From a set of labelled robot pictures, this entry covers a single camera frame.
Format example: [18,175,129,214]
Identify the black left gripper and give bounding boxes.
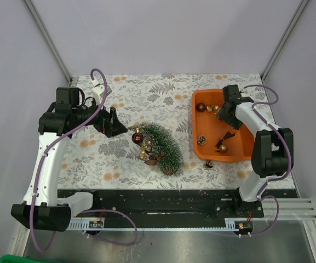
[73,95,128,136]

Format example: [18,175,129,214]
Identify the brown ribbon bow ornament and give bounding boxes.
[215,131,235,150]

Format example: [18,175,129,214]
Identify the dark red small ball ornament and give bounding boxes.
[131,133,144,144]

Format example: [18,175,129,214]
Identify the orange plastic bin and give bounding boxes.
[191,89,254,163]

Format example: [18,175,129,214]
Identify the gold berry ribbon sprig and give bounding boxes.
[139,141,165,166]

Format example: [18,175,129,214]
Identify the small pine cone ornament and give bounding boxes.
[204,161,214,169]

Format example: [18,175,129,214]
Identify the small green christmas tree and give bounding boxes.
[128,122,184,176]

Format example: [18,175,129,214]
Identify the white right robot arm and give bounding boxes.
[216,85,294,217]

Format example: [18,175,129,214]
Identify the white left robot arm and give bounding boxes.
[11,85,128,232]

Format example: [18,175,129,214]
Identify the dark brown ball ornament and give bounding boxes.
[196,103,206,112]

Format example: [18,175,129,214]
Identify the frosted pine cone ornament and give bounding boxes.
[197,135,206,145]

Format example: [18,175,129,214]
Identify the floral patterned table mat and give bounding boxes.
[58,73,267,190]

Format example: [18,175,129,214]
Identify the green plastic object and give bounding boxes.
[0,255,41,263]

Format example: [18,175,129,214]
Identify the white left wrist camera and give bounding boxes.
[91,79,105,105]

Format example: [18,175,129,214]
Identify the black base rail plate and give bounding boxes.
[58,188,295,220]

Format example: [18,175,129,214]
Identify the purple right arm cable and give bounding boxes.
[215,84,289,239]

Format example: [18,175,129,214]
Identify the white slotted cable duct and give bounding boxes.
[67,218,239,231]

